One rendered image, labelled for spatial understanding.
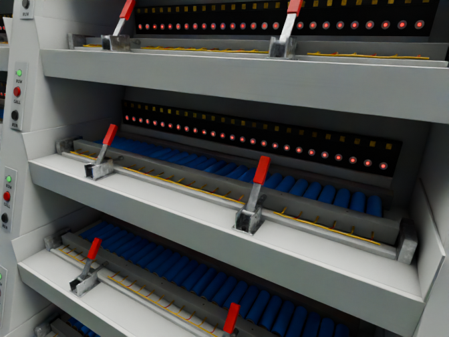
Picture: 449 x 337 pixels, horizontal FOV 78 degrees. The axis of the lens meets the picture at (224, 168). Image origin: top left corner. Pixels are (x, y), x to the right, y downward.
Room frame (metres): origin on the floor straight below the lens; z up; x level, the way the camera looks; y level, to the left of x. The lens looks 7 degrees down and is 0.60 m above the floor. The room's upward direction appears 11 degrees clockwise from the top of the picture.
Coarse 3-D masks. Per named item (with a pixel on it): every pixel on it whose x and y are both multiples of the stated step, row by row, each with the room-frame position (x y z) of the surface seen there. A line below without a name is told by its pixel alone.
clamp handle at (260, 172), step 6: (264, 156) 0.34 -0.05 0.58; (264, 162) 0.34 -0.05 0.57; (258, 168) 0.34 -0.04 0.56; (264, 168) 0.33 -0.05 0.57; (258, 174) 0.33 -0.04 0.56; (264, 174) 0.33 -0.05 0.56; (258, 180) 0.33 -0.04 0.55; (264, 180) 0.33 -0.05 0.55; (258, 186) 0.33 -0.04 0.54; (252, 192) 0.33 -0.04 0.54; (258, 192) 0.33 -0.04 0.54; (252, 198) 0.32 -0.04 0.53; (252, 204) 0.32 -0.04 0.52; (246, 210) 0.32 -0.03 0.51; (252, 210) 0.32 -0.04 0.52
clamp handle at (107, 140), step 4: (112, 124) 0.45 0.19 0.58; (108, 128) 0.45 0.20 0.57; (112, 128) 0.45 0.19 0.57; (116, 128) 0.45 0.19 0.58; (108, 132) 0.45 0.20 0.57; (112, 132) 0.45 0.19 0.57; (108, 136) 0.45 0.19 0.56; (112, 136) 0.45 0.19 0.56; (104, 140) 0.45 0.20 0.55; (108, 140) 0.44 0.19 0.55; (112, 140) 0.45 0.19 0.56; (104, 144) 0.45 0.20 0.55; (108, 144) 0.44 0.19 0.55; (104, 148) 0.44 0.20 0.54; (100, 152) 0.44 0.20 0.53; (104, 152) 0.44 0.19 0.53; (100, 156) 0.44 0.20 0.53; (96, 160) 0.44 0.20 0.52; (100, 160) 0.44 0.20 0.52
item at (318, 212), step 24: (96, 144) 0.52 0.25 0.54; (144, 168) 0.46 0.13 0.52; (168, 168) 0.44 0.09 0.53; (192, 168) 0.43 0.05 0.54; (216, 192) 0.40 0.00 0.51; (240, 192) 0.38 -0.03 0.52; (264, 192) 0.37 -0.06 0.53; (312, 216) 0.34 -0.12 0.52; (336, 216) 0.33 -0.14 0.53; (360, 216) 0.32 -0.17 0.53; (384, 240) 0.31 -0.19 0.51
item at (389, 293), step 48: (48, 144) 0.52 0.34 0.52; (192, 144) 0.55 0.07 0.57; (96, 192) 0.41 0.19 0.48; (144, 192) 0.40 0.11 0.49; (192, 240) 0.34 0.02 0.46; (240, 240) 0.31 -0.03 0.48; (288, 240) 0.30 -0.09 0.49; (432, 240) 0.25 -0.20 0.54; (288, 288) 0.29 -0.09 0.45; (336, 288) 0.26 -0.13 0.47; (384, 288) 0.24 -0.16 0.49
